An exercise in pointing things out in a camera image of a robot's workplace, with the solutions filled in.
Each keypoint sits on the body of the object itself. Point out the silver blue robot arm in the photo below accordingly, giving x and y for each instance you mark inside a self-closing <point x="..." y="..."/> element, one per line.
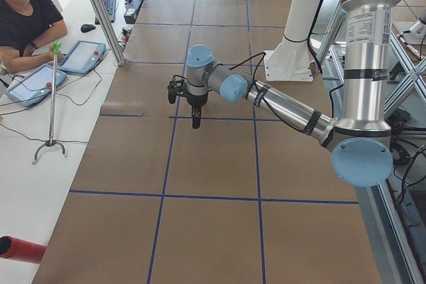
<point x="359" y="138"/>

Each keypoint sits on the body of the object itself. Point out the teach pendant tablet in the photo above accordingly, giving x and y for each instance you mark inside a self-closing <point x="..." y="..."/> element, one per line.
<point x="33" y="88"/>
<point x="82" y="57"/>

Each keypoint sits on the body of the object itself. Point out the person in black shirt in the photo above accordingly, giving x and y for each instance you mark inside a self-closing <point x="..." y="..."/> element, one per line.
<point x="27" y="25"/>

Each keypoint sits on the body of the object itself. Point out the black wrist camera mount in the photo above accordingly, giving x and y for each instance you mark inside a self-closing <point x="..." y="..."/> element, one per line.
<point x="176" y="88"/>

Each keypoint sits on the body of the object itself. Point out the white pillar with base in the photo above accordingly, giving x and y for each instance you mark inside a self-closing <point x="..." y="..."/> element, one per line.
<point x="290" y="60"/>

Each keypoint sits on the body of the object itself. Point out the aluminium frame post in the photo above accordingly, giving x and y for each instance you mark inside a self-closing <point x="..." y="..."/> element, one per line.
<point x="109" y="33"/>

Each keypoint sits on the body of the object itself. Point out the green handled reacher grabber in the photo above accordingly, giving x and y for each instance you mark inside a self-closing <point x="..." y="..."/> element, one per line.
<point x="51" y="141"/>

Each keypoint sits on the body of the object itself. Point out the black computer mouse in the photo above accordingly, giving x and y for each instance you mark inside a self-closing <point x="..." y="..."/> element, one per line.
<point x="85" y="28"/>

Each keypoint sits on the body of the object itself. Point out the far teach pendant tablet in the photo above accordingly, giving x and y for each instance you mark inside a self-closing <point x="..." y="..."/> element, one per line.
<point x="82" y="57"/>

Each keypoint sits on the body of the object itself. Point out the near teach pendant tablet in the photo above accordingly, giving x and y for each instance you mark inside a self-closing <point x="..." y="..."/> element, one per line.
<point x="33" y="88"/>

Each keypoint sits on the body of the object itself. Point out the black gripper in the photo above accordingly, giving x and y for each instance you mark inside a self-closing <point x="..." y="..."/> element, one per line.
<point x="197" y="100"/>

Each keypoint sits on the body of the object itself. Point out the aluminium side frame rail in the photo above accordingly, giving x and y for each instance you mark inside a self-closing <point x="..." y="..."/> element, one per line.
<point x="393" y="211"/>

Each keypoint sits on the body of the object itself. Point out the red cylinder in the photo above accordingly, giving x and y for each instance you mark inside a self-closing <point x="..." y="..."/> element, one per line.
<point x="21" y="250"/>

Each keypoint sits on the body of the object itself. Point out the black keyboard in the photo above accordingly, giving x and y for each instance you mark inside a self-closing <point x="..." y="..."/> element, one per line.
<point x="110" y="6"/>

